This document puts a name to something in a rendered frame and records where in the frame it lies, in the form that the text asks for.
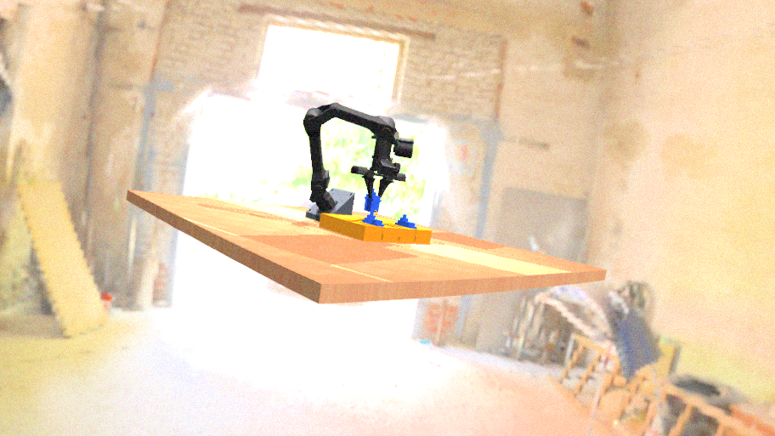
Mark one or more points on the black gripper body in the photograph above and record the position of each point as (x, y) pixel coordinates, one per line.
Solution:
(370, 173)

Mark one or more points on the blue micro servo with cable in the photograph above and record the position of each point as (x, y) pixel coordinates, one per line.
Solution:
(371, 204)

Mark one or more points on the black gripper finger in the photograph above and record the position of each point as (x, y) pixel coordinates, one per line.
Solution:
(383, 185)
(369, 184)

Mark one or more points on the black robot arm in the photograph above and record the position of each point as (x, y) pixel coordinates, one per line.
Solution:
(385, 135)

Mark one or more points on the yellow flat panel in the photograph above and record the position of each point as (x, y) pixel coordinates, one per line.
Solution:
(376, 229)

